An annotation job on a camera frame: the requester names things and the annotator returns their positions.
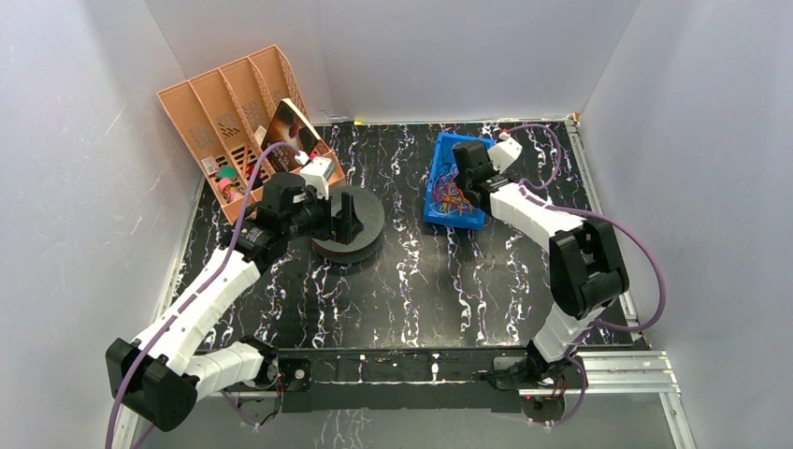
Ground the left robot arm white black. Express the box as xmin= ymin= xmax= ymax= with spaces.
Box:
xmin=106 ymin=173 xmax=364 ymax=431

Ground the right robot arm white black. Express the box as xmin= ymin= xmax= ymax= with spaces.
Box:
xmin=453 ymin=137 xmax=629 ymax=387

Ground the blue plastic bin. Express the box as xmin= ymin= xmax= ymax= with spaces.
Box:
xmin=423 ymin=132 xmax=495 ymax=231

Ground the red black small item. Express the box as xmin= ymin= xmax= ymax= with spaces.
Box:
xmin=245 ymin=164 xmax=262 ymax=189

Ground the brown book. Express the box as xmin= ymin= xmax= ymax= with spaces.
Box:
xmin=261 ymin=98 xmax=321 ymax=172

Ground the green tape roll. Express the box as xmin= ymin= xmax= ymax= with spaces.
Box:
xmin=216 ymin=165 xmax=238 ymax=181

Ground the orange file organizer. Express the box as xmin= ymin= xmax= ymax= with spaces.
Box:
xmin=158 ymin=46 xmax=345 ymax=222

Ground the grey perforated cable spool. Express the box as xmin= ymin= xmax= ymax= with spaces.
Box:
xmin=311 ymin=185 xmax=385 ymax=264

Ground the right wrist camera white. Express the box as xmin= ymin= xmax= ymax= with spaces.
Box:
xmin=487 ymin=130 xmax=522 ymax=173

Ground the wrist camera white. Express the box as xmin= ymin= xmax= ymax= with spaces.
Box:
xmin=298 ymin=156 xmax=335 ymax=200
xmin=487 ymin=130 xmax=522 ymax=173

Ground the bundle of coloured wires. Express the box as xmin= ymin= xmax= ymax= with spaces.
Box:
xmin=430 ymin=167 xmax=478 ymax=219

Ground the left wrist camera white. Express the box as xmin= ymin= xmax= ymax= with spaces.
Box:
xmin=298 ymin=156 xmax=335 ymax=200

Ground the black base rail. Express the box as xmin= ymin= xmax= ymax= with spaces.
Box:
xmin=281 ymin=347 xmax=538 ymax=413

